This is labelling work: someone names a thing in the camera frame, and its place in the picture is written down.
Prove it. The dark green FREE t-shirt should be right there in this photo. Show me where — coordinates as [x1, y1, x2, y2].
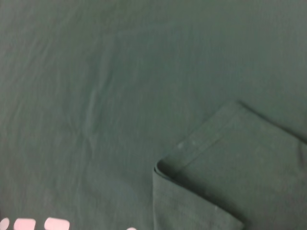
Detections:
[0, 0, 307, 230]

